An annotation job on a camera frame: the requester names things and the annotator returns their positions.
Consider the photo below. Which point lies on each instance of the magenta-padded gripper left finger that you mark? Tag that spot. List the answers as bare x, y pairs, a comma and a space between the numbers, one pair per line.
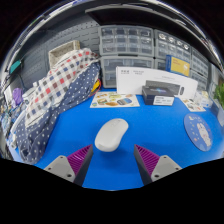
61, 166

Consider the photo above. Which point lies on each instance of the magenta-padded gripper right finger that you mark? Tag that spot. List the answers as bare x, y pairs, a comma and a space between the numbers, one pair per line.
163, 166

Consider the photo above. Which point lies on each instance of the white computer mouse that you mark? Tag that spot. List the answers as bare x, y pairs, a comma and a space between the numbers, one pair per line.
111, 135

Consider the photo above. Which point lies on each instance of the navy polka dot cloth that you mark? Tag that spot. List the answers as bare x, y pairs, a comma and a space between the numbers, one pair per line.
43, 130

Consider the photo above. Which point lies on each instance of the small black product box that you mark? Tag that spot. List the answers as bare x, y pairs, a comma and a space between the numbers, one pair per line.
155, 94

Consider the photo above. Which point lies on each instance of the white and blue tissue box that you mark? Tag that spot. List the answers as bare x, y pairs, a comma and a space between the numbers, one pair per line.
203, 99

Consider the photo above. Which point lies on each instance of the small purple item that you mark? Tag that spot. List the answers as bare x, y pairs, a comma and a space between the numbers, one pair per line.
17, 96

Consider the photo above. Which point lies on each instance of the red blue checkered cloth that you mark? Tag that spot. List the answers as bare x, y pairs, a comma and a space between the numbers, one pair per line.
56, 83

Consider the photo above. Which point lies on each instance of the food sticker sheet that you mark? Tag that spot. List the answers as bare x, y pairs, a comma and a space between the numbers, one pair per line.
113, 100

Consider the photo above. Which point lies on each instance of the small yellow item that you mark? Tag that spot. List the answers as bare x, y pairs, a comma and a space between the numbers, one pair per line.
95, 86

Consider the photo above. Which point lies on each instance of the green leafy plant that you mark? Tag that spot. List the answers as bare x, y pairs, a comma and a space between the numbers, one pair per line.
220, 95

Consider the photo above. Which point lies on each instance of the long white keyboard box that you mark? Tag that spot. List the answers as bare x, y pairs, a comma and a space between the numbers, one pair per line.
133, 80

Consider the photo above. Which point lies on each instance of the yellow and blue box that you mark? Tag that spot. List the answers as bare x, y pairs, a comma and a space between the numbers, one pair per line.
178, 66

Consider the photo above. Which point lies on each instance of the teal item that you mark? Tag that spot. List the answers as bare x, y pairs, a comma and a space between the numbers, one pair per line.
15, 66

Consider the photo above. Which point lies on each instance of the white wicker basket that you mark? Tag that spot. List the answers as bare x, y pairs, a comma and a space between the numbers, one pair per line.
61, 51

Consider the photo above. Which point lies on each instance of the dark wall shelf unit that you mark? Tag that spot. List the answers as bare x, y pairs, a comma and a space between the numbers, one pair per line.
133, 16

